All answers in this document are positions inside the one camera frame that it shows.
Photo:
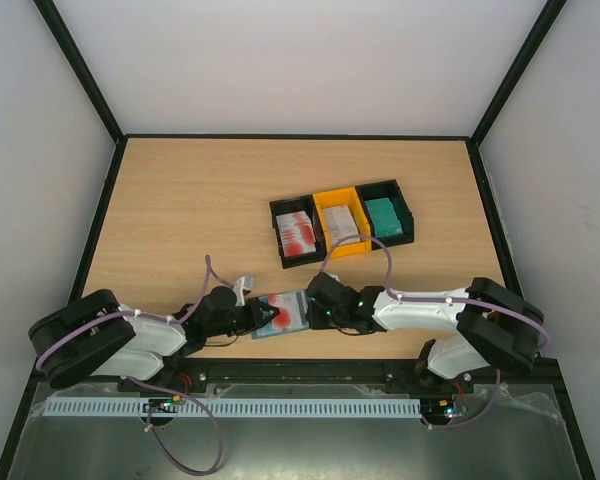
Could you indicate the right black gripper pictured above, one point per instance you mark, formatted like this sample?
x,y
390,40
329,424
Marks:
x,y
313,307

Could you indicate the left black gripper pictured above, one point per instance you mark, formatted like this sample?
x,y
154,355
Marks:
x,y
255,320

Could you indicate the blue card holder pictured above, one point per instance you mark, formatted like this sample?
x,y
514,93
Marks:
x,y
268,330

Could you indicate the black bin with red cards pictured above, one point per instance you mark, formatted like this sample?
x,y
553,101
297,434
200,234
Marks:
x,y
302,203

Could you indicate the yellow bin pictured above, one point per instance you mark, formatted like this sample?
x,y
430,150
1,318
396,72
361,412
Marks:
x,y
349,197

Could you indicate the teal card stack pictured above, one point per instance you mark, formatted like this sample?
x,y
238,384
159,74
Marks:
x,y
384,218

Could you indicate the black bin with teal cards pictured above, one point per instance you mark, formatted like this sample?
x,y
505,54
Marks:
x,y
389,189

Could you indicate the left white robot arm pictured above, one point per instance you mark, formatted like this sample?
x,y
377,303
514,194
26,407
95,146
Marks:
x,y
98,336

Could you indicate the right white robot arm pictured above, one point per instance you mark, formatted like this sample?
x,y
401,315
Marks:
x,y
490,325

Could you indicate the red patterned card stack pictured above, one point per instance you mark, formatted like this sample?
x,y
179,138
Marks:
x,y
296,234

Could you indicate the white vip card stack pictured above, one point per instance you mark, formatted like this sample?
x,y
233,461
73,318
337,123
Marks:
x,y
340,225

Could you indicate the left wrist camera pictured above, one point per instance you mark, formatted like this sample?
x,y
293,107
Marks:
x,y
242,287

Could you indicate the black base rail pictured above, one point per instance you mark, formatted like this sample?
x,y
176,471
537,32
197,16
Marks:
x,y
389,376

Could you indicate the light blue slotted cable duct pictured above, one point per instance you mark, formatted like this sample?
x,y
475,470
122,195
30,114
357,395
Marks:
x,y
102,407

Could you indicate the black enclosure frame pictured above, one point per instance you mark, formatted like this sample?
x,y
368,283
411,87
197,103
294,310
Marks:
x,y
63,38

